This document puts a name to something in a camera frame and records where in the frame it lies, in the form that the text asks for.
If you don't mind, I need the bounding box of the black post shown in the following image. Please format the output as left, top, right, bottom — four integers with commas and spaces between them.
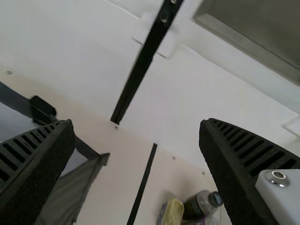
110, 0, 185, 125

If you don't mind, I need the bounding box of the can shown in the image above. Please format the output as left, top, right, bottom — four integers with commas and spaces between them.
156, 201, 218, 225

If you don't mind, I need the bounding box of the dark grey bag with straps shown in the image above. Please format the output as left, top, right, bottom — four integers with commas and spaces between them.
0, 81, 111, 225

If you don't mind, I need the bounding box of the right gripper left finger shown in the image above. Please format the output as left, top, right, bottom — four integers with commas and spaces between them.
0, 119, 76, 225

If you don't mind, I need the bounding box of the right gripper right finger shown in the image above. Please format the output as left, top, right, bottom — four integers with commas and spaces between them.
199, 118, 300, 225

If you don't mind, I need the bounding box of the black strip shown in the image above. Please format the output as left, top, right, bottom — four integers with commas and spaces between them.
127, 142, 158, 225

